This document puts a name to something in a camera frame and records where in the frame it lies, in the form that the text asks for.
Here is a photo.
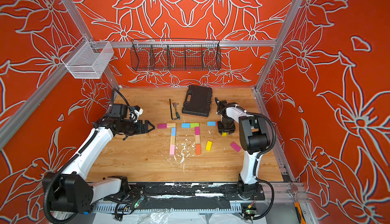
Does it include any green handled ratchet wrench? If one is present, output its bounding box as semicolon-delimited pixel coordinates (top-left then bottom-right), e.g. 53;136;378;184
172;103;180;120

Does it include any green block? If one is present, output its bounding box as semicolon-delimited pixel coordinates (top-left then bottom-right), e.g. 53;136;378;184
190;122;200;128

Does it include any natural wood block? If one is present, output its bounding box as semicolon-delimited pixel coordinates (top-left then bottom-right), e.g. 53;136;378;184
167;123;176;128
195;135;201;144
170;136;176;145

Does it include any black plastic tool case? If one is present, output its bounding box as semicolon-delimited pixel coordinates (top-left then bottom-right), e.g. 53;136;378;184
182;85;212;117

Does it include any white wire basket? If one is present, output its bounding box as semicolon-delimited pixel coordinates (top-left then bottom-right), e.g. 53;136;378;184
61;41;114;79

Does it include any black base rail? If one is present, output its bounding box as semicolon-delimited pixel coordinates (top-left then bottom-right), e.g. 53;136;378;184
129;182;265;201

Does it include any pink block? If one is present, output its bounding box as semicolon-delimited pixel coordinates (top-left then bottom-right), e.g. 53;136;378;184
169;145;176;156

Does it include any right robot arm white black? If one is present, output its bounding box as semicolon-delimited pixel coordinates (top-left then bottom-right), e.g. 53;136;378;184
215;98;277;222

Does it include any black hex key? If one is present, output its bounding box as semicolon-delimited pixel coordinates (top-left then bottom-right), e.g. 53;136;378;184
169;99;180;120

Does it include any orange block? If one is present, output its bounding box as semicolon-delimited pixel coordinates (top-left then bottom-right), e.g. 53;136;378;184
196;144;202;155

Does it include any light blue block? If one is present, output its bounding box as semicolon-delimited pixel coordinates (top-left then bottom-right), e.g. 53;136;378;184
181;123;191;128
207;121;217;127

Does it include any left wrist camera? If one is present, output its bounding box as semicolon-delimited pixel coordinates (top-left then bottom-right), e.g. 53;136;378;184
129;106;143;122

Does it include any black wire basket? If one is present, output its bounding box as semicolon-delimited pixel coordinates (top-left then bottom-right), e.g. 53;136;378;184
130;39;222;72

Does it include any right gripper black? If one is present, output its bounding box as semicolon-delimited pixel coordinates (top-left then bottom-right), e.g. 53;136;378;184
219;118;237;134

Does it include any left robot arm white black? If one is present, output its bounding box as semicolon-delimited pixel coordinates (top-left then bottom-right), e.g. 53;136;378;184
43;101;155;224

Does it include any orange handled tool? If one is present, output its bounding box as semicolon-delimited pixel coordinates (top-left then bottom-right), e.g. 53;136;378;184
294;202;307;224

